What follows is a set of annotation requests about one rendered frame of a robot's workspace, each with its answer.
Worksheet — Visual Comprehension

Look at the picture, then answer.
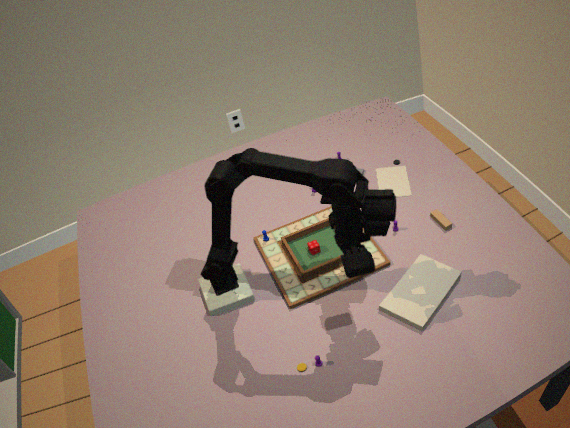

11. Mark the red die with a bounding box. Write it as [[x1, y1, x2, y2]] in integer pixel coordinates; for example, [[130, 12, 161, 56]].
[[307, 240, 321, 256]]

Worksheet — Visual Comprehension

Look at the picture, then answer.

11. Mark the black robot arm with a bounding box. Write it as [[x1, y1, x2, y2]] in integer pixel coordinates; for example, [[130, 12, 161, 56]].
[[200, 148, 396, 296]]

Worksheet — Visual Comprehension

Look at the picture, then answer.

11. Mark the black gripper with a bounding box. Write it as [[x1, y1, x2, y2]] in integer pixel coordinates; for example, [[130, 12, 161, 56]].
[[329, 212, 375, 278]]

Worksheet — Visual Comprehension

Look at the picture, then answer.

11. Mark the cream flat rectangular sheet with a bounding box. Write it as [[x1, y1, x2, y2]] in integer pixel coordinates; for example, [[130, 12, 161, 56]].
[[376, 166, 412, 197]]

